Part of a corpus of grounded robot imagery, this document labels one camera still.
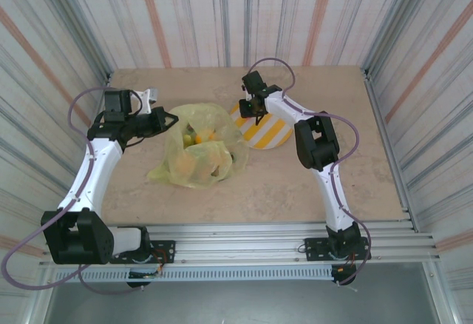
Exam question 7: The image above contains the yellow plastic bag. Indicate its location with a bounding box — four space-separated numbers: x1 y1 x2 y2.
146 102 251 191

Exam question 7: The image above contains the yellow white striped plate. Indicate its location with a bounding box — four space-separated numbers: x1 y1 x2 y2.
229 101 293 150

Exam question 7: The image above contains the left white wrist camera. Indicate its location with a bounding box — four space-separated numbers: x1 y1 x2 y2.
131 87 159 113

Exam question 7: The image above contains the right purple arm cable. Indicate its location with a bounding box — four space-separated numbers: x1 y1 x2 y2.
248 57 372 287

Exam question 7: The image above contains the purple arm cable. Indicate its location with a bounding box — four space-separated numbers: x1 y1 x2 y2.
1 86 163 295
248 57 372 287

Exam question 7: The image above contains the aluminium rail frame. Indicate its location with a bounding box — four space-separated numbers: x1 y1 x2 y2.
38 220 440 266

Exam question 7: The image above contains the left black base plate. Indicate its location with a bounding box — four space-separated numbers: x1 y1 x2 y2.
109 240 177 265

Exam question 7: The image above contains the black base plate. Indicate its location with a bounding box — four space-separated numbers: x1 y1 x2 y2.
109 240 177 265
303 237 372 262

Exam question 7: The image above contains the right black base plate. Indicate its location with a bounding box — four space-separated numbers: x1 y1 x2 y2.
303 237 372 262

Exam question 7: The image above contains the slotted grey cable duct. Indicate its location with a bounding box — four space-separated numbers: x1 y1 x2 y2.
54 267 336 283

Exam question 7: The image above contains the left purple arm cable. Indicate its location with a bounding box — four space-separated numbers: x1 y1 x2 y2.
1 86 163 295

